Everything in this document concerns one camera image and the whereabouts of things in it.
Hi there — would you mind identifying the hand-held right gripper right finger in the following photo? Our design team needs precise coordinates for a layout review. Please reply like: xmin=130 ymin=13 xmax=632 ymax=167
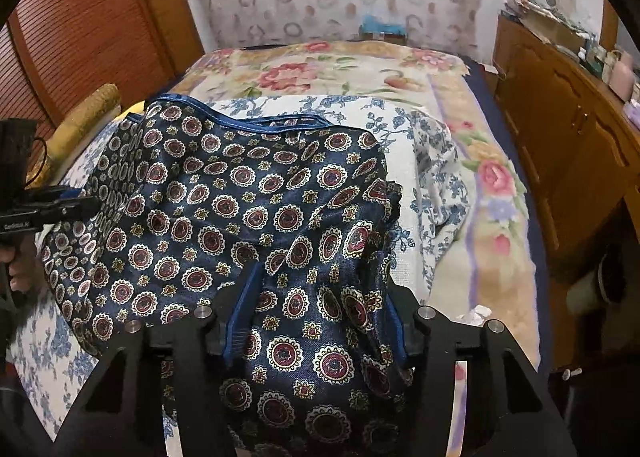
xmin=387 ymin=284 xmax=561 ymax=457

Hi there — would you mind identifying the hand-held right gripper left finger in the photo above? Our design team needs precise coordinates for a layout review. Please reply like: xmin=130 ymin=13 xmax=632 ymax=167
xmin=60 ymin=264 xmax=263 ymax=457

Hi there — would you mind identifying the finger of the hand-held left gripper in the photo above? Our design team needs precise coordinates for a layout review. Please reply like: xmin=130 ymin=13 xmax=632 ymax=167
xmin=52 ymin=188 xmax=102 ymax=223

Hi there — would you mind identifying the navy patterned satin pajama top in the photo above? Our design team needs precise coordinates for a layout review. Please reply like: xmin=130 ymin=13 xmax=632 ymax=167
xmin=40 ymin=94 xmax=417 ymax=457

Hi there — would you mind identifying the person's left hand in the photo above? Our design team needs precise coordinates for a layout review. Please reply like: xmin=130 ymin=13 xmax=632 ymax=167
xmin=0 ymin=242 xmax=37 ymax=309

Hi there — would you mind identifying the yellow plush toy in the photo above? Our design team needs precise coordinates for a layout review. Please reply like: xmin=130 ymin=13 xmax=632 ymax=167
xmin=34 ymin=107 xmax=124 ymax=179

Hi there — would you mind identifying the white crumpled tissue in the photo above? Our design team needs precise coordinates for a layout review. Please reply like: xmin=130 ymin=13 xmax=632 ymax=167
xmin=459 ymin=303 xmax=494 ymax=329

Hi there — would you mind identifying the folded brown patterned blanket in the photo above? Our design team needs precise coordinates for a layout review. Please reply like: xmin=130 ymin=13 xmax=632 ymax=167
xmin=75 ymin=82 xmax=123 ymax=114

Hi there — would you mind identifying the blue floral white bedsheet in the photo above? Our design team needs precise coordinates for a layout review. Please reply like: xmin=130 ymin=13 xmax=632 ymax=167
xmin=9 ymin=94 xmax=477 ymax=457

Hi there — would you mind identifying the rose print blanket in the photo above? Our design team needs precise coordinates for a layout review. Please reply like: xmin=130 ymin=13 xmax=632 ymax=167
xmin=171 ymin=38 xmax=545 ymax=374

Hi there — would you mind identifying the wooden louvered wardrobe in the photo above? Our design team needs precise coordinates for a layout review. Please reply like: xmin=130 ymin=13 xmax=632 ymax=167
xmin=0 ymin=0 xmax=207 ymax=150

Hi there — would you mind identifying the grey round container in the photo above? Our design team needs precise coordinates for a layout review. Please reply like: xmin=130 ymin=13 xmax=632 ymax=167
xmin=564 ymin=263 xmax=629 ymax=311

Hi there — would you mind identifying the dark blue mattress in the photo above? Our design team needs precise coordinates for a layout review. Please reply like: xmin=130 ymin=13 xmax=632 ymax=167
xmin=464 ymin=56 xmax=552 ymax=374

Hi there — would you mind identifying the wooden sideboard cabinet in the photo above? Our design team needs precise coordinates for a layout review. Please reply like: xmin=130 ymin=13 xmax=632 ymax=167
xmin=491 ymin=11 xmax=640 ymax=290

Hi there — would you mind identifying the blue box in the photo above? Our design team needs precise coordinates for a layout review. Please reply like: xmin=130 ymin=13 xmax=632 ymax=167
xmin=359 ymin=12 xmax=407 ymax=41

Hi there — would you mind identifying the purple pouch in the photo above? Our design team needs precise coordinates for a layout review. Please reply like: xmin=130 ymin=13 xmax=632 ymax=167
xmin=621 ymin=98 xmax=640 ymax=131

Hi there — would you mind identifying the pink bottle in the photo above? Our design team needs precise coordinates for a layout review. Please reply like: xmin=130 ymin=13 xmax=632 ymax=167
xmin=610 ymin=50 xmax=636 ymax=104

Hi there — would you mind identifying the cluttered cardboard box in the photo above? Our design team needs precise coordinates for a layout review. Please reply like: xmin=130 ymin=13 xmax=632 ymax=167
xmin=501 ymin=0 xmax=587 ymax=51

